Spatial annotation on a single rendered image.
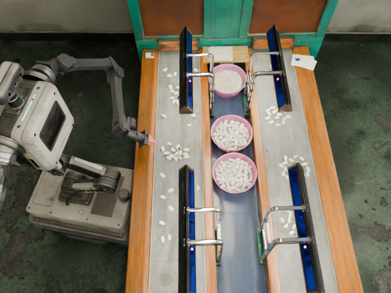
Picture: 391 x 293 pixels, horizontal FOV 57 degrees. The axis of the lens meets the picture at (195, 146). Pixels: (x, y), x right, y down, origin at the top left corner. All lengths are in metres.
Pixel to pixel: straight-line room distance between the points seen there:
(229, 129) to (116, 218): 0.93
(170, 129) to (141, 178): 0.39
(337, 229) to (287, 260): 0.33
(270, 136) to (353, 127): 1.29
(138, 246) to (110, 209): 0.49
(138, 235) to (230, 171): 0.66
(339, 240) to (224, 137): 0.90
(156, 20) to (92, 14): 1.31
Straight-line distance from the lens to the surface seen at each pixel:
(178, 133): 2.34
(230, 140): 2.33
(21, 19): 4.12
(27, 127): 1.70
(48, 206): 2.61
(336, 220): 2.21
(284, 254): 2.10
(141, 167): 2.23
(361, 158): 3.37
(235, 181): 2.20
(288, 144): 2.37
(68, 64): 2.02
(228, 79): 2.61
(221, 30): 2.68
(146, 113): 2.42
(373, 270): 3.06
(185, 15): 2.58
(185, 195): 1.75
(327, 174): 2.30
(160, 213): 2.13
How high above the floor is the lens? 2.74
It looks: 61 degrees down
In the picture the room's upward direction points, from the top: 1 degrees counter-clockwise
